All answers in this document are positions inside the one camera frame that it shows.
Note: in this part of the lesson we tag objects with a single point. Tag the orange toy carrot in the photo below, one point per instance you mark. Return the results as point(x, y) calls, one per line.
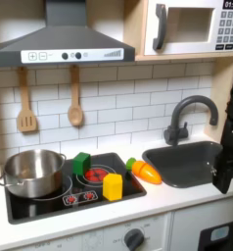
point(147, 171)

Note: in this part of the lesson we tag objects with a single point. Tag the yellow toy block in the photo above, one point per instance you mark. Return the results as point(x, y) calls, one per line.
point(112, 187)

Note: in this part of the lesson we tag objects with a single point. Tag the green toy block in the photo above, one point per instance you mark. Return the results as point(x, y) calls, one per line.
point(81, 163)

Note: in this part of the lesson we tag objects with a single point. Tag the steel pot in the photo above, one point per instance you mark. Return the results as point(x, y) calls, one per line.
point(33, 173)

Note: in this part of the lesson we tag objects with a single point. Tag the dark grey sink basin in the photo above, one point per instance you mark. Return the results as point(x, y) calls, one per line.
point(187, 166)

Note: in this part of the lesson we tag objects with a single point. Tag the dark grey tap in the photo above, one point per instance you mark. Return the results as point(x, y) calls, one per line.
point(176, 130)

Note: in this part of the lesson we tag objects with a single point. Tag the dark grey oven knob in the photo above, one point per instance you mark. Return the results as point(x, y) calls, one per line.
point(133, 239)

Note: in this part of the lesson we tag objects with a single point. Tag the white toy microwave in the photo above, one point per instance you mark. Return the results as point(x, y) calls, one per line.
point(193, 26)

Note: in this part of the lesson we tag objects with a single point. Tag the wooden spoon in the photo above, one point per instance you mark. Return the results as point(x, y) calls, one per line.
point(75, 112)

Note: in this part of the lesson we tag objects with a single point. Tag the black toy stove top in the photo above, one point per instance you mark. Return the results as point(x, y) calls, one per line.
point(40, 209)

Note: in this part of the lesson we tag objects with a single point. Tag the wooden slotted spatula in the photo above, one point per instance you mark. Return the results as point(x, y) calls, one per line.
point(26, 119)

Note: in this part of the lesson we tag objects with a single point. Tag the grey range hood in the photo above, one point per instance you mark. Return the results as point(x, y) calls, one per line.
point(64, 42)

